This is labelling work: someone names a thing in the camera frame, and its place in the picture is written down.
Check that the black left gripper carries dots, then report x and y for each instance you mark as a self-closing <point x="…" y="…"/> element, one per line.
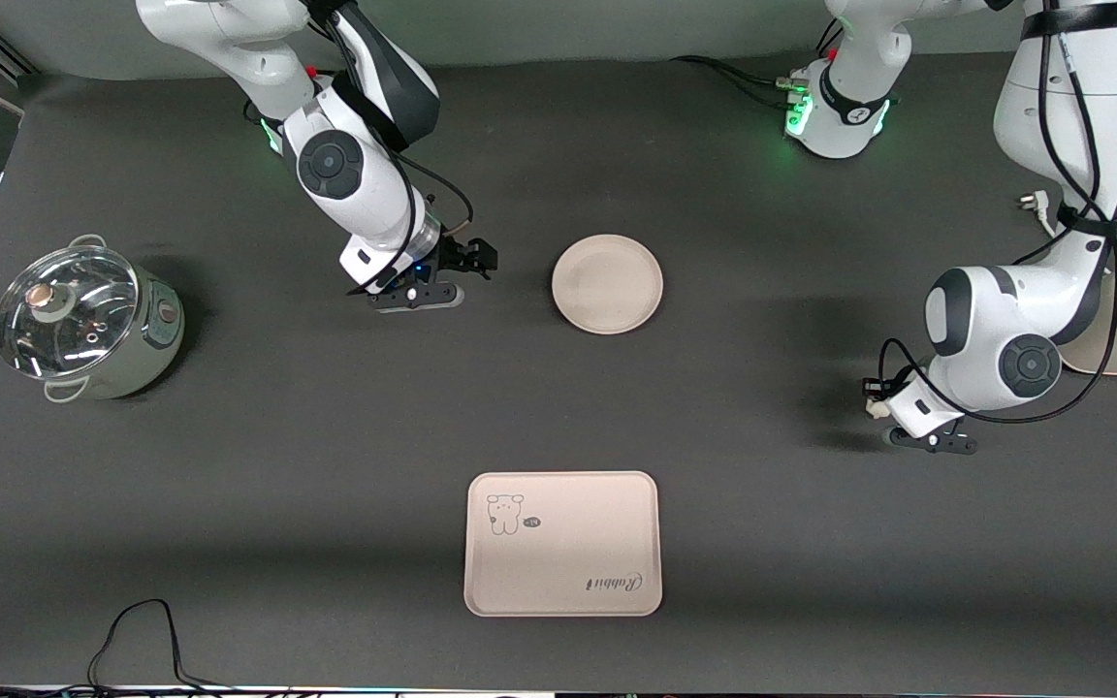
<point x="895" y="385"/>

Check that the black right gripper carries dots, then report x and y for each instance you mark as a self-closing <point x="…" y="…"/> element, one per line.
<point x="453" y="258"/>

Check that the small white bun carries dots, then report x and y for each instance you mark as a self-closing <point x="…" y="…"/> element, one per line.
<point x="875" y="410"/>

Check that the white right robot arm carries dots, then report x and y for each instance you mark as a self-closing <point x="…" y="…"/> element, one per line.
<point x="345" y="165"/>

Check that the round beige plate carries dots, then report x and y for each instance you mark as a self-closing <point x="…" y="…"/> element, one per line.
<point x="607" y="284"/>

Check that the beige tray with rabbit print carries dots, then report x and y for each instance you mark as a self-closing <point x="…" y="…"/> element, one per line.
<point x="563" y="553"/>

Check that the pale green electric pot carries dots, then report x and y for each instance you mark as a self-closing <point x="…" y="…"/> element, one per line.
<point x="146" y="339"/>

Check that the glass pot lid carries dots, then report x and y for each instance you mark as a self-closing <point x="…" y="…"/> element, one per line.
<point x="64" y="310"/>

